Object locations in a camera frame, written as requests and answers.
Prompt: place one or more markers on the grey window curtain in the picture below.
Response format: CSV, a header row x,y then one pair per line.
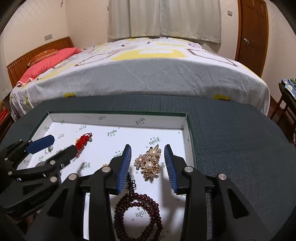
x,y
193,20

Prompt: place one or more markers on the white jade bangle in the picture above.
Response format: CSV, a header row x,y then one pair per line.
x,y
42,163

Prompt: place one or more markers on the brown wooden door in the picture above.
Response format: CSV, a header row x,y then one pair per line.
x,y
252,40

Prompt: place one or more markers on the orange patterned pillow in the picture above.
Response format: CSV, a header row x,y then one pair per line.
x,y
41,56

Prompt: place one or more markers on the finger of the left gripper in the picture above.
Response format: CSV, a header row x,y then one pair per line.
x,y
61,156
20,149

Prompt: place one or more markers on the green white tray box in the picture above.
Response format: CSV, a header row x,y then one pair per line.
x,y
111,133

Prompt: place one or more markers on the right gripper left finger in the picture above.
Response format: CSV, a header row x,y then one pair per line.
x,y
62,216

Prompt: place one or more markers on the dark wooden nightstand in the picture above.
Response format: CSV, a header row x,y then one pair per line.
x,y
5,125

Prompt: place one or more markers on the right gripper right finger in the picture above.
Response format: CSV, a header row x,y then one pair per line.
x,y
232,216

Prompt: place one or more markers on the gold pearl brooch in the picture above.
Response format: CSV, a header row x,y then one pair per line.
x,y
148,163

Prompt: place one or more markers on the wooden chair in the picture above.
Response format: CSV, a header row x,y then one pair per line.
x,y
282,112

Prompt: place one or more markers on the red box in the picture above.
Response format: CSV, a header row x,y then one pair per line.
x,y
3,111

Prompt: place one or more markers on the pile of clothes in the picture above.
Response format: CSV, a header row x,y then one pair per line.
x,y
290,85

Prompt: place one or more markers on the dark green tablecloth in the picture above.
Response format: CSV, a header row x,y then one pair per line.
x,y
230,138

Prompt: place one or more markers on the pink pillow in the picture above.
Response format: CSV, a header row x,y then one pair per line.
x,y
42,66

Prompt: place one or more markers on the wall socket above headboard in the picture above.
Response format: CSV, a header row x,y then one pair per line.
x,y
48,37

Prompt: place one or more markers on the bed with patterned sheet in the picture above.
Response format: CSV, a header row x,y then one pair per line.
x,y
165,66

